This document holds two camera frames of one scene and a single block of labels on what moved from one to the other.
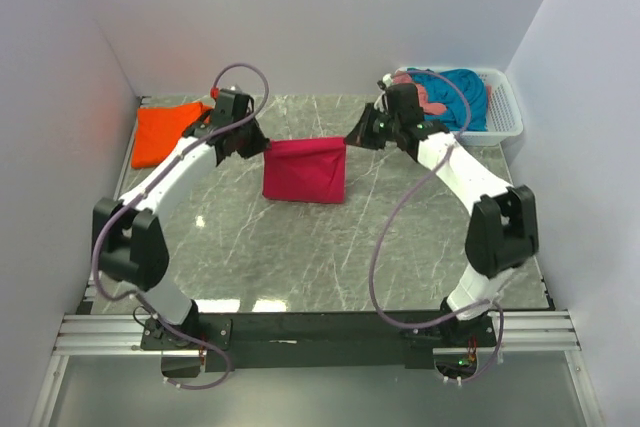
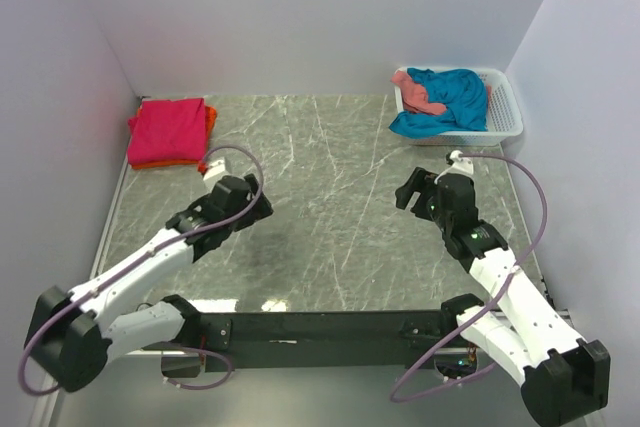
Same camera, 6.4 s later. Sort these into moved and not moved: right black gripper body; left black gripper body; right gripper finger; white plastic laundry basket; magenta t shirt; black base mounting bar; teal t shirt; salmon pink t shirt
Moved: right black gripper body; right gripper finger; left black gripper body; magenta t shirt
Not moved: white plastic laundry basket; black base mounting bar; salmon pink t shirt; teal t shirt
